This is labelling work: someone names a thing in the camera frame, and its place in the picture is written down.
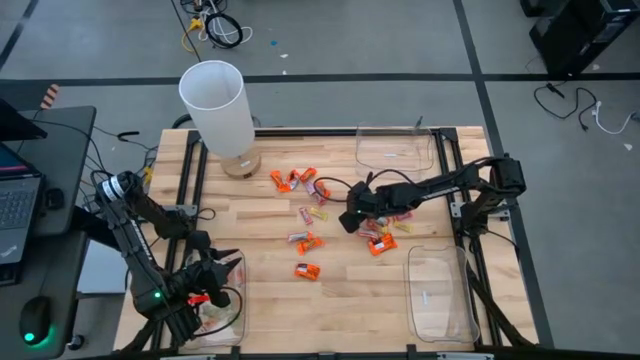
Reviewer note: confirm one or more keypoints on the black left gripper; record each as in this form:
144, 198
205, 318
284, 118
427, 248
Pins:
205, 277

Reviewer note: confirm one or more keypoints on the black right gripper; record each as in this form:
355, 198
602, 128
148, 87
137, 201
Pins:
365, 197

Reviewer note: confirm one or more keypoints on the green clear-wrapped candy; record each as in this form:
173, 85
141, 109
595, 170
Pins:
220, 314

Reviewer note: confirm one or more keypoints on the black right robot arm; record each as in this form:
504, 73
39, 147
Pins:
450, 182

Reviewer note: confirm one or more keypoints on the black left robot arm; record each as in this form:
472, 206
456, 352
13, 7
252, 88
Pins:
135, 245

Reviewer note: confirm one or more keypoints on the pink clear-wrapped candy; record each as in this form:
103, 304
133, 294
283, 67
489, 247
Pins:
241, 275

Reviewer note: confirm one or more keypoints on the silver pink candy bar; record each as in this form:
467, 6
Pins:
377, 222

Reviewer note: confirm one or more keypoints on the orange silver candy bar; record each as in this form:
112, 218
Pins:
369, 233

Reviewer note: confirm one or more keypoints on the pink red candy bar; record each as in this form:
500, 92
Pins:
402, 216

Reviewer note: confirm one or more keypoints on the pink candy wrapper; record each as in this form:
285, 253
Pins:
311, 188

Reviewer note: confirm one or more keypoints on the candy packets centre pile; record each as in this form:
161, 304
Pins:
298, 236

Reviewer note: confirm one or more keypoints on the orange silver candy packet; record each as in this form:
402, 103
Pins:
293, 179

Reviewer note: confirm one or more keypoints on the red candy packets right pile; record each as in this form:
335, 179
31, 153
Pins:
310, 132

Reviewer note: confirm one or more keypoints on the clear plastic bin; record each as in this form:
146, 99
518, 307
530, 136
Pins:
440, 300
395, 155
232, 340

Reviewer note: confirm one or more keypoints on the black clip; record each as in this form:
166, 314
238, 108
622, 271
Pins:
418, 122

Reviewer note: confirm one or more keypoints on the grey panel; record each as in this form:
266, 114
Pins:
97, 272

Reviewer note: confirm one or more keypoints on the white shade wooden base lamp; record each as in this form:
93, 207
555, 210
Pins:
220, 110

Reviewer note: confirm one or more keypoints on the black caster wheel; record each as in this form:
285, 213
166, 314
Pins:
75, 342

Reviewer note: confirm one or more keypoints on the small black desk device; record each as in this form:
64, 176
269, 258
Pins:
53, 199

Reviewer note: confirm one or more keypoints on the black desk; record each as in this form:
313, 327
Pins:
65, 150

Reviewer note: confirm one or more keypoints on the black computer mouse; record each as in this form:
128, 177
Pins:
34, 320

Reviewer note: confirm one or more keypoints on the grey laptop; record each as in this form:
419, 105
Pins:
17, 210

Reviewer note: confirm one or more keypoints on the orange black striped block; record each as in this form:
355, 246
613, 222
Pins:
49, 96

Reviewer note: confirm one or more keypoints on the black monitor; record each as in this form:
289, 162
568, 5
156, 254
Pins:
15, 125

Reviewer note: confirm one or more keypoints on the black computer tower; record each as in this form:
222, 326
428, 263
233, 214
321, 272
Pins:
585, 35

